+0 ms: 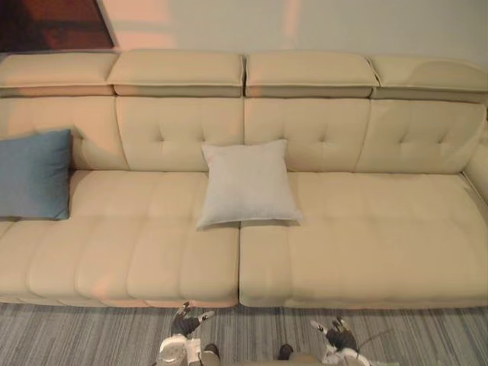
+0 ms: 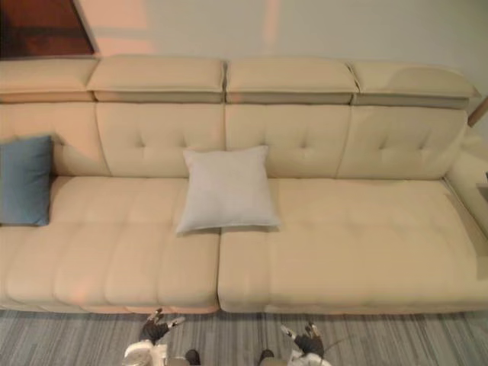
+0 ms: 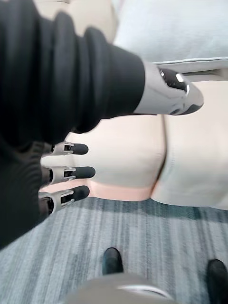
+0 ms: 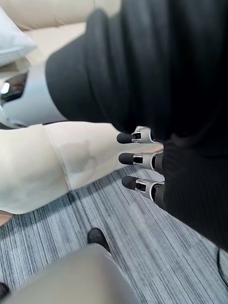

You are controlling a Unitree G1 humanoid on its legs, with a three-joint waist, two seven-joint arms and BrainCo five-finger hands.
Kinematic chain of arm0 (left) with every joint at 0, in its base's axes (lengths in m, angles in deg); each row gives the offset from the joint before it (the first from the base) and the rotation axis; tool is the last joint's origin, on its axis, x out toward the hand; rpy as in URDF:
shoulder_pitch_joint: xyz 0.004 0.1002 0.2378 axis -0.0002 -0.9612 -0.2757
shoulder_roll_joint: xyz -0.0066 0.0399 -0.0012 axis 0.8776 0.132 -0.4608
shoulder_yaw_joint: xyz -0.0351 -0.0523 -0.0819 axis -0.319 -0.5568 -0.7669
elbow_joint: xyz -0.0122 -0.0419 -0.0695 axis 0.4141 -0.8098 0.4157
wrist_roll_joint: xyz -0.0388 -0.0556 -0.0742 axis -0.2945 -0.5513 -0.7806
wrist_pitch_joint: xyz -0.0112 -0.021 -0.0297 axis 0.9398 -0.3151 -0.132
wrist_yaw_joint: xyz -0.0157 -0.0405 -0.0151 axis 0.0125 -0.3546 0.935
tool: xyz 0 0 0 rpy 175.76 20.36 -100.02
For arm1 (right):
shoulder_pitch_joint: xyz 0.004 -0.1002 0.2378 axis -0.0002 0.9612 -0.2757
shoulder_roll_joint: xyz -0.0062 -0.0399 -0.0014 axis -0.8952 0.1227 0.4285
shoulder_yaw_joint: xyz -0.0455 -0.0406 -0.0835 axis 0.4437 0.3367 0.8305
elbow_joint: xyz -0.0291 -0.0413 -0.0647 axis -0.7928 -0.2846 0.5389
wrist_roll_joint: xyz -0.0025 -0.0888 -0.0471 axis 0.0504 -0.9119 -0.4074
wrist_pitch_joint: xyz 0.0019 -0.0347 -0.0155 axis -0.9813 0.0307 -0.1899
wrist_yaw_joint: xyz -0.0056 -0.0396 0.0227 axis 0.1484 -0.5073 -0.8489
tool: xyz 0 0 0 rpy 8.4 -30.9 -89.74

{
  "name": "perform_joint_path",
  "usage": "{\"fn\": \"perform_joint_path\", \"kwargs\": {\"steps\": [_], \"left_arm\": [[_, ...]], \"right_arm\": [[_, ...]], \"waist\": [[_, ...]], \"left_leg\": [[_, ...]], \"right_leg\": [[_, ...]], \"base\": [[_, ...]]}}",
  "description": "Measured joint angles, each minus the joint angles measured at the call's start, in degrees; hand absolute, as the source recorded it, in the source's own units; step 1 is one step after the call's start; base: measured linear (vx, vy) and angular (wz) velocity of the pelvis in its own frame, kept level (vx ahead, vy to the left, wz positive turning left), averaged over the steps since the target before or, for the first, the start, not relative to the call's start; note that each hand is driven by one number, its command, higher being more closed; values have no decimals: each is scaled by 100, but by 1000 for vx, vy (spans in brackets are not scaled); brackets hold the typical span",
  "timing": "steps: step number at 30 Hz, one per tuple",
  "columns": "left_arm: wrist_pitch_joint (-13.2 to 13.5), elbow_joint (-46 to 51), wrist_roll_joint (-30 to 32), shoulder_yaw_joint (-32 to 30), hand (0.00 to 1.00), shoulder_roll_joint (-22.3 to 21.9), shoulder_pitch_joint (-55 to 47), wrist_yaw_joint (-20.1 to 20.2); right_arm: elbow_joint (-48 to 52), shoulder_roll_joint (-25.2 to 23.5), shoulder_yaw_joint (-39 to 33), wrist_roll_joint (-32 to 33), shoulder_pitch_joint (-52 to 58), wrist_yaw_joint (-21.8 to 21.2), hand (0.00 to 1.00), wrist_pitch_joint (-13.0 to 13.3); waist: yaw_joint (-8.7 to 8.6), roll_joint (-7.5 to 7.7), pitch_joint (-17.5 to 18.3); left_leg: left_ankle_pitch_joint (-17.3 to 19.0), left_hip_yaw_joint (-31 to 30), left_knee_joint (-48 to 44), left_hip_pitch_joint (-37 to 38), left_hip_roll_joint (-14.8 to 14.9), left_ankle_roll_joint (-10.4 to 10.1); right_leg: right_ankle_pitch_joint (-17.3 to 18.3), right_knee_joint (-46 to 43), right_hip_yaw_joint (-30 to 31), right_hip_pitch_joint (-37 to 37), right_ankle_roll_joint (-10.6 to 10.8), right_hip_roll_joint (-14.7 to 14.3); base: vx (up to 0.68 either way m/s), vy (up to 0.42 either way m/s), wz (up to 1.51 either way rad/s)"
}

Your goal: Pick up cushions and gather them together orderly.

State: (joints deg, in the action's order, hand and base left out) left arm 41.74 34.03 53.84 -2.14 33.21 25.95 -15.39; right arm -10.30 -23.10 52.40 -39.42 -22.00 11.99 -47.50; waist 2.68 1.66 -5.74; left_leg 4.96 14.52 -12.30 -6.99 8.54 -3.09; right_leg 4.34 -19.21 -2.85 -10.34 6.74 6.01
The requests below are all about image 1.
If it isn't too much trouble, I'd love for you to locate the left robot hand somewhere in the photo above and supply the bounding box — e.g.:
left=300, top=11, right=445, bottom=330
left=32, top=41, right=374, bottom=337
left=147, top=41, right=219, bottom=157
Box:
left=170, top=300, right=216, bottom=338

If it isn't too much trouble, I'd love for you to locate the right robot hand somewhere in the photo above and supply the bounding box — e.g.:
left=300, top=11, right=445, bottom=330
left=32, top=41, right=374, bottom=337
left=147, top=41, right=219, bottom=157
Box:
left=310, top=316, right=358, bottom=353

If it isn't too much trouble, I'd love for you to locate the dark red wall painting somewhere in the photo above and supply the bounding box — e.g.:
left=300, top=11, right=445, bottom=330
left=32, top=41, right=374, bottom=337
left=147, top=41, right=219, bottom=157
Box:
left=0, top=0, right=116, bottom=54

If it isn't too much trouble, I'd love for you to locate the blue cushion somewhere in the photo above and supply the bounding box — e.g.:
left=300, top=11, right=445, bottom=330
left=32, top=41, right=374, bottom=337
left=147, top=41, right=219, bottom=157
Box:
left=0, top=128, right=73, bottom=221

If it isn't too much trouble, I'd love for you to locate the light grey cushion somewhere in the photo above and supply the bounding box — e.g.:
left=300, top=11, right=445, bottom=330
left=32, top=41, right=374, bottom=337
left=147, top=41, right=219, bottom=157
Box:
left=195, top=139, right=303, bottom=230

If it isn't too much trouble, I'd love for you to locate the silver robot body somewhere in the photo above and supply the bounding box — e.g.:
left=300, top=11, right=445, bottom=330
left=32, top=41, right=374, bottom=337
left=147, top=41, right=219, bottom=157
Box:
left=197, top=349, right=323, bottom=366

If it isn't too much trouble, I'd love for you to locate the grey striped carpet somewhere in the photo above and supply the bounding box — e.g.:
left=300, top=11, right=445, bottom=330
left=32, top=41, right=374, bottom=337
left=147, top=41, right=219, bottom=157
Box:
left=0, top=291, right=488, bottom=366

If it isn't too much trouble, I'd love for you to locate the cream leather sofa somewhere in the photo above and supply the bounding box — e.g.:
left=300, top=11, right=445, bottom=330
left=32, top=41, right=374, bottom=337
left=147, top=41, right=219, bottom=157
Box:
left=0, top=48, right=488, bottom=309

